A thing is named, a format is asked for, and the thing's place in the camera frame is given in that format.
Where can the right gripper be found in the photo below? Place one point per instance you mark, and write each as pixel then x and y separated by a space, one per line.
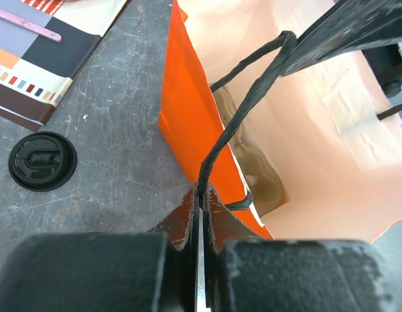
pixel 351 26

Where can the orange paper gift bag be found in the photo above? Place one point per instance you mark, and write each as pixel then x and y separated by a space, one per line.
pixel 312 152

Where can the pink handled fork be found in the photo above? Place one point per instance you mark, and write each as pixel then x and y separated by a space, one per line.
pixel 30 26

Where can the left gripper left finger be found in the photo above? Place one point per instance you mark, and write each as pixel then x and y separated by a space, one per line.
pixel 96 271

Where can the colourful patchwork placemat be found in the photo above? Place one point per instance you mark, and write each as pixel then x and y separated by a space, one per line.
pixel 35 72

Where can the stack of black lids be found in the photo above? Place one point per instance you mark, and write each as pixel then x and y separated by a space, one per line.
pixel 42 161

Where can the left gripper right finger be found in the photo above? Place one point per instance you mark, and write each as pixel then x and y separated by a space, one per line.
pixel 245 272

